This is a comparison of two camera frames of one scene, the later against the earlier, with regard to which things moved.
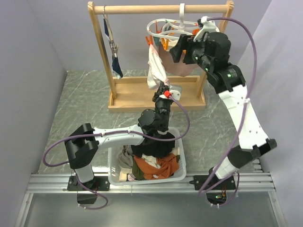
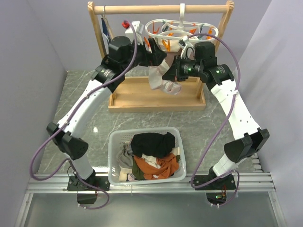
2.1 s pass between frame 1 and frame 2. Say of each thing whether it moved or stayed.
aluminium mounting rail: stayed
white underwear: moved
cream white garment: stayed
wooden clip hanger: stayed
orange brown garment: stayed
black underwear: stayed
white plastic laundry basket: stayed
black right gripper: moved
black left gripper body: moved
